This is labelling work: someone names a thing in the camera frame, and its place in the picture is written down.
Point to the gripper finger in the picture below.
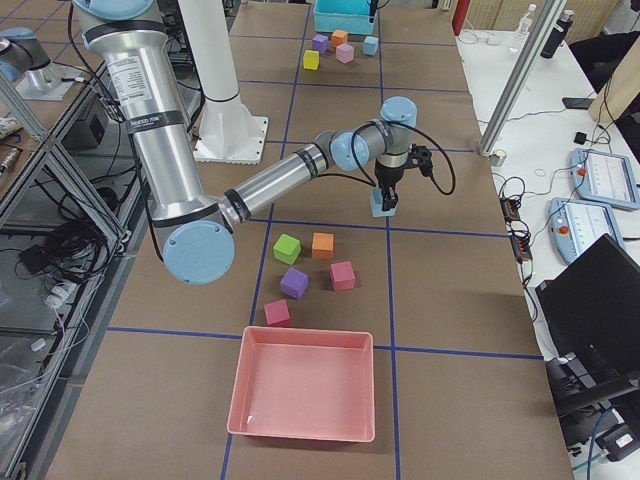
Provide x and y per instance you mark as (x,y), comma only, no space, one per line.
(373,7)

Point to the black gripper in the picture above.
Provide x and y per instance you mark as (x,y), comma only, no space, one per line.
(387,180)

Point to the light blue block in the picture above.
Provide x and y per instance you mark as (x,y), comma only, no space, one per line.
(377,210)
(370,45)

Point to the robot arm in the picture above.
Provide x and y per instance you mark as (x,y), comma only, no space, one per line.
(195,228)

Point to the cyan plastic bin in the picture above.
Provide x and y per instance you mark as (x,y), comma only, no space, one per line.
(349,15)

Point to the orange foam block left side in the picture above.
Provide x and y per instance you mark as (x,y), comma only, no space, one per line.
(339,37)

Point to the orange foam block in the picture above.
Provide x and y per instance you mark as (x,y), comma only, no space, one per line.
(339,37)
(323,246)

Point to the pink foam block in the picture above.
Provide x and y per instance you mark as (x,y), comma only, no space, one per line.
(345,53)

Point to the purple foam block left side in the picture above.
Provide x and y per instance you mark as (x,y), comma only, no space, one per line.
(320,43)

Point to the purple foam block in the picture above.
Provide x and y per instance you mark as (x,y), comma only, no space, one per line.
(320,43)
(294,283)

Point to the orange foam block right side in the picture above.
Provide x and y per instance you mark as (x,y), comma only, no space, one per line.
(323,246)

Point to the yellow foam block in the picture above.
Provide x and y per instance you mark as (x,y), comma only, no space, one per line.
(311,60)

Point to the red foam block near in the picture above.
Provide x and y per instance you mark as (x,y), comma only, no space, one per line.
(342,276)

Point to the red foam block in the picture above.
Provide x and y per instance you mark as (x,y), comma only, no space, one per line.
(277,314)
(342,276)

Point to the green foam block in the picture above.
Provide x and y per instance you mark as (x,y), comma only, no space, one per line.
(287,249)

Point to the purple foam block right side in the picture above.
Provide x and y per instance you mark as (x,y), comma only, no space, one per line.
(294,283)

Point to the clear sanitizer bottle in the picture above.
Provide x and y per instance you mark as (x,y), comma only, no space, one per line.
(525,23)

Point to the red foam block far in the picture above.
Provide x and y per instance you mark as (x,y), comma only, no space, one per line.
(277,314)

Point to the black water bottle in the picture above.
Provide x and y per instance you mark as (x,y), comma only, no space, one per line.
(558,34)

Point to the teach pendant near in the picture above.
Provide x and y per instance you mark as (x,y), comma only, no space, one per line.
(575,225)

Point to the teach pendant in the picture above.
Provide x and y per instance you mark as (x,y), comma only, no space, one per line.
(575,225)
(604,177)

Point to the pink plastic bin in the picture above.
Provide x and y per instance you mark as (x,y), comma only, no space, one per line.
(304,384)

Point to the black phone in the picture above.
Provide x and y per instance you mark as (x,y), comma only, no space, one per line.
(577,103)

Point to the teach pendant far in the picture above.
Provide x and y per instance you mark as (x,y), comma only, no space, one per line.
(604,177)

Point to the black laptop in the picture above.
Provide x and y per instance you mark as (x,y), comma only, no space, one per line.
(592,307)

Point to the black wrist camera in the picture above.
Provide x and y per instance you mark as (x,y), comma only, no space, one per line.
(420,157)

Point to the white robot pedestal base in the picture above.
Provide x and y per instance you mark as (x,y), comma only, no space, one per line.
(227,132)

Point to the aluminium frame post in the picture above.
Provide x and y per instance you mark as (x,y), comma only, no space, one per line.
(530,51)

